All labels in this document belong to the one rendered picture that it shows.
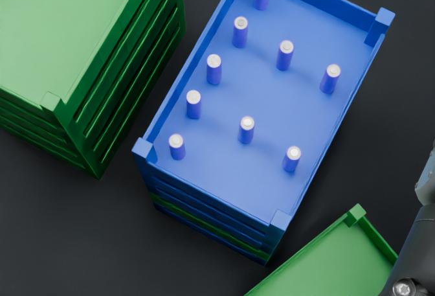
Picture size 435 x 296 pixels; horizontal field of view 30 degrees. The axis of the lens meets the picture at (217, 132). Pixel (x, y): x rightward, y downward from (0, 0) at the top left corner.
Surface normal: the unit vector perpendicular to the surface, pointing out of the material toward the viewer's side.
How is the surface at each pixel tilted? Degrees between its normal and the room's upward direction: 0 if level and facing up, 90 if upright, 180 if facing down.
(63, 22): 0
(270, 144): 0
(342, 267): 0
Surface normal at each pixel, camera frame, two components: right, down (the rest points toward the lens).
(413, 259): -0.80, -0.52
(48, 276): 0.00, -0.25
